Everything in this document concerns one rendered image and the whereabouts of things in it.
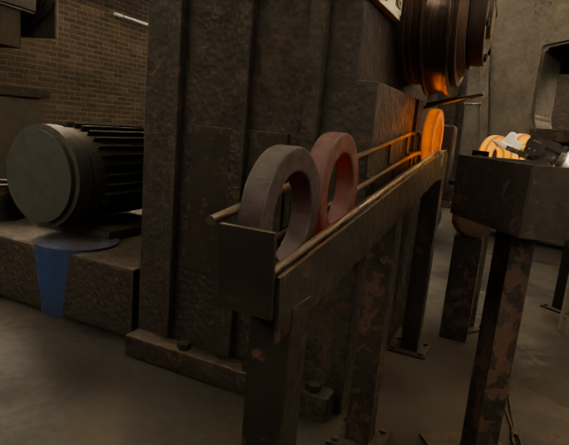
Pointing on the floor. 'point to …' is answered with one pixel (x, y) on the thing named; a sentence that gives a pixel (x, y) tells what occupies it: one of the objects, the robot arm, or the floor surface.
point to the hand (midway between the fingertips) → (495, 143)
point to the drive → (75, 218)
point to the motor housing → (461, 279)
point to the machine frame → (264, 110)
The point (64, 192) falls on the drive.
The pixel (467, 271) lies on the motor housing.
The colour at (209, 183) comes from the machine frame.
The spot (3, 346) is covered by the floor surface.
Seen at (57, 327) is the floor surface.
